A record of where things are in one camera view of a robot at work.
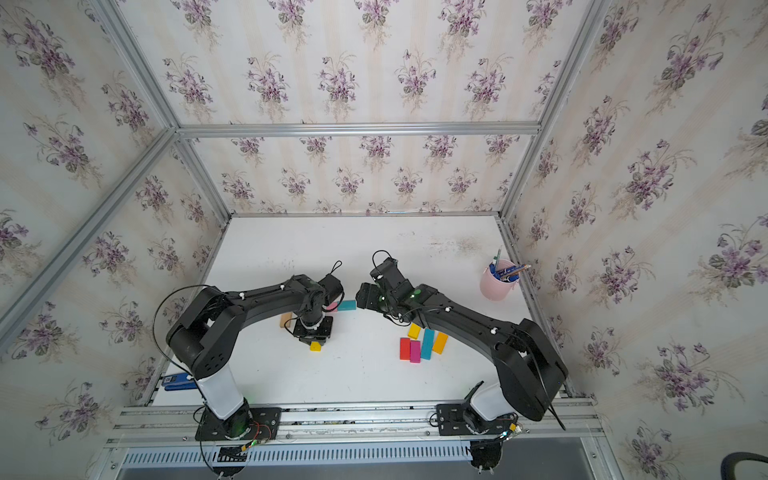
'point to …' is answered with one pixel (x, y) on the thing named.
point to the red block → (404, 349)
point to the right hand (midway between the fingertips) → (370, 299)
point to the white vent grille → (196, 455)
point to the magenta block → (415, 351)
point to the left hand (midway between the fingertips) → (324, 347)
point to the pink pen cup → (493, 288)
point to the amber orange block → (440, 342)
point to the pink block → (333, 306)
